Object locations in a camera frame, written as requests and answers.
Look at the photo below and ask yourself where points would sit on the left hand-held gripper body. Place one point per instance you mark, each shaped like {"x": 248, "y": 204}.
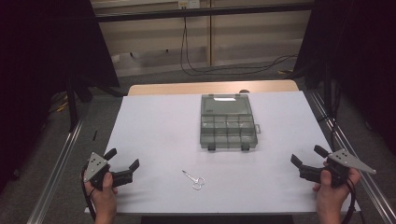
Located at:
{"x": 95, "y": 166}

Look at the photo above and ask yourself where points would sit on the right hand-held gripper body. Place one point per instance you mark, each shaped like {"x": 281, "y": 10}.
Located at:
{"x": 341, "y": 165}

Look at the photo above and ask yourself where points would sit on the person's left hand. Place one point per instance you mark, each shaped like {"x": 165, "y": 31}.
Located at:
{"x": 104, "y": 194}

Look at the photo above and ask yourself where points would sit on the person's right hand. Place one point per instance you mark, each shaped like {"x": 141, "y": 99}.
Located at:
{"x": 330, "y": 193}

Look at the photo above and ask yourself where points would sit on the small black stick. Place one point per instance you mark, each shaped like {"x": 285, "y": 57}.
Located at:
{"x": 95, "y": 135}

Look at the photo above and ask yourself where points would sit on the white table sheet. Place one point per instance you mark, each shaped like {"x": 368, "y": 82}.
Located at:
{"x": 162, "y": 140}

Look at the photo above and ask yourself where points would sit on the small silver scissors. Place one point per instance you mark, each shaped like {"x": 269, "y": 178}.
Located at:
{"x": 195, "y": 181}

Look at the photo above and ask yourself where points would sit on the black metal stand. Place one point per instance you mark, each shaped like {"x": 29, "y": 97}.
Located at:
{"x": 72, "y": 102}

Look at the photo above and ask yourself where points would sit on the grey clear plastic organizer box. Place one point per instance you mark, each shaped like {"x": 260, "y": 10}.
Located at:
{"x": 229, "y": 124}

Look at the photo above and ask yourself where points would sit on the wooden table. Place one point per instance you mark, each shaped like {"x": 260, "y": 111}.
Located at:
{"x": 186, "y": 88}

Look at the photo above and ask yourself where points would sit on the black curtain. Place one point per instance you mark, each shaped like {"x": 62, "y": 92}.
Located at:
{"x": 364, "y": 62}
{"x": 37, "y": 62}

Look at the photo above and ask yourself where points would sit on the black horizontal bar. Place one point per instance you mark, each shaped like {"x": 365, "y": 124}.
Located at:
{"x": 199, "y": 12}

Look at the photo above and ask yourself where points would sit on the aluminium rail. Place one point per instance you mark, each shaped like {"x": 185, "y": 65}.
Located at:
{"x": 378, "y": 193}
{"x": 53, "y": 177}

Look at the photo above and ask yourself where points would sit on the white wall socket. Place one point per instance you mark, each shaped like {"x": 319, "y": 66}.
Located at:
{"x": 188, "y": 3}

